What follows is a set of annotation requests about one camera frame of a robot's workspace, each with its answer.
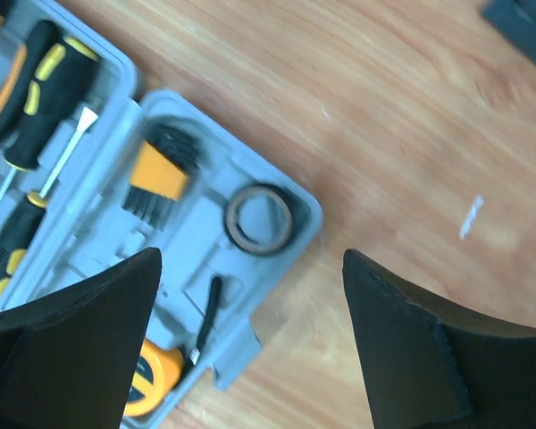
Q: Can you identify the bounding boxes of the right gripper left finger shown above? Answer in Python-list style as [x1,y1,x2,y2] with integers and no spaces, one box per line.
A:
[0,248,162,428]

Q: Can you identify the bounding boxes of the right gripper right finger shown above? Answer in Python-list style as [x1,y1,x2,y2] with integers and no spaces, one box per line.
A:
[342,249,536,428]

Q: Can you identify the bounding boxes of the yellow tape measure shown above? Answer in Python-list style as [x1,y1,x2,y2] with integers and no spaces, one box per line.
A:
[122,275,224,418]

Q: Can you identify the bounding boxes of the flathead screwdriver black yellow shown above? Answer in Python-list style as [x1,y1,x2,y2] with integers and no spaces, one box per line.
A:
[0,106,98,297]

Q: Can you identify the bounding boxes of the grey plastic tool case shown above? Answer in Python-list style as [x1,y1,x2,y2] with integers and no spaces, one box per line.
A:
[0,1,323,428]

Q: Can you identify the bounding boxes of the hex key set orange holder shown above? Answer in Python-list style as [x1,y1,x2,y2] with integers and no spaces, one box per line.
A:
[122,122,201,229]

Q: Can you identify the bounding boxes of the phillips screwdriver black yellow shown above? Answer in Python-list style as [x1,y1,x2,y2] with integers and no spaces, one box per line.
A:
[0,36,100,202]

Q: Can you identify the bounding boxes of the dark grey checked cloth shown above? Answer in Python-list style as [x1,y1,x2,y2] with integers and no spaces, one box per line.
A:
[480,0,536,65]

